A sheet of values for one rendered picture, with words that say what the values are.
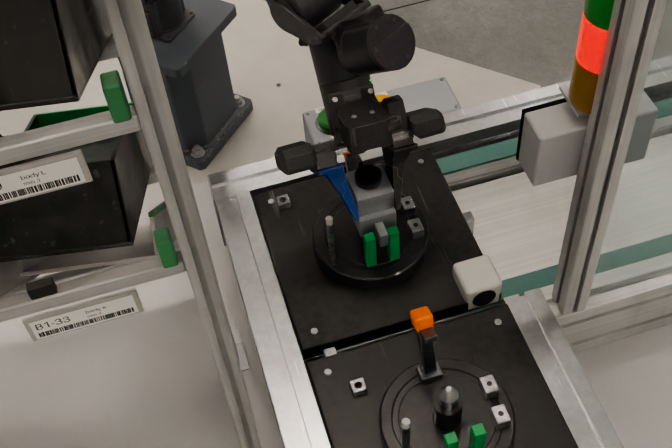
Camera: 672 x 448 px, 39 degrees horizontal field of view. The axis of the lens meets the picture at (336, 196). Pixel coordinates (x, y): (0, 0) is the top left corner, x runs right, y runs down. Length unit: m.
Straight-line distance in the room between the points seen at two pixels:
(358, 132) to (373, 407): 0.29
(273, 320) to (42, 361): 0.32
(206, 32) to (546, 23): 1.77
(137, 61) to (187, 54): 0.69
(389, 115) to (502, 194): 0.33
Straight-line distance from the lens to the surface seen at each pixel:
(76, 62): 0.66
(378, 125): 0.98
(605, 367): 1.22
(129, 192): 0.78
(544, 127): 0.92
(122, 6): 0.57
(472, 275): 1.11
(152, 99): 0.62
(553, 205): 1.28
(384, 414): 1.02
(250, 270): 1.16
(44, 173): 0.64
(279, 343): 1.11
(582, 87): 0.89
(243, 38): 1.60
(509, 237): 1.24
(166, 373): 1.22
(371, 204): 1.06
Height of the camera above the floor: 1.90
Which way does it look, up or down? 51 degrees down
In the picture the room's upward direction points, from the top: 5 degrees counter-clockwise
